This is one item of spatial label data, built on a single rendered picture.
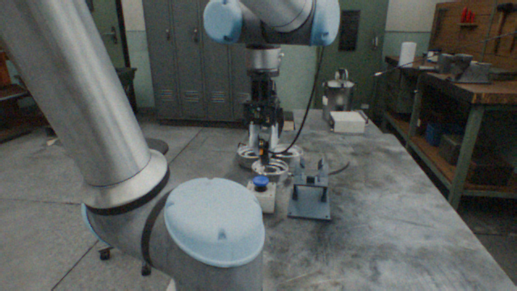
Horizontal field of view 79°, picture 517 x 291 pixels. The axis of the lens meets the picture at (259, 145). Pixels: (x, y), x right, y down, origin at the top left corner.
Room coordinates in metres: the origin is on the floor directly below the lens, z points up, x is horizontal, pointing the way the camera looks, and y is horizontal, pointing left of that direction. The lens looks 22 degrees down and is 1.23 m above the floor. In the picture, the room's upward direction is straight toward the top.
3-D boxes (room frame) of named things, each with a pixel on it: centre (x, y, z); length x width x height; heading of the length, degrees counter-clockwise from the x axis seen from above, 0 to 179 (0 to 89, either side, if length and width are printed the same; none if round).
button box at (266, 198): (0.67, 0.00, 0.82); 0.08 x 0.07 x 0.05; 173
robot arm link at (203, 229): (0.33, 0.06, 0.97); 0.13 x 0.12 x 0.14; 60
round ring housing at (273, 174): (0.81, -0.03, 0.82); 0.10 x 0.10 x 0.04
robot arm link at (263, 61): (0.69, -0.01, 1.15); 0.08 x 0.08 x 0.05
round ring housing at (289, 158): (0.93, -0.09, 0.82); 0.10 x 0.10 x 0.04
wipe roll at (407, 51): (2.82, -1.28, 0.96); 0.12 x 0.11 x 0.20; 83
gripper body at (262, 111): (0.69, -0.01, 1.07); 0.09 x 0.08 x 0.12; 170
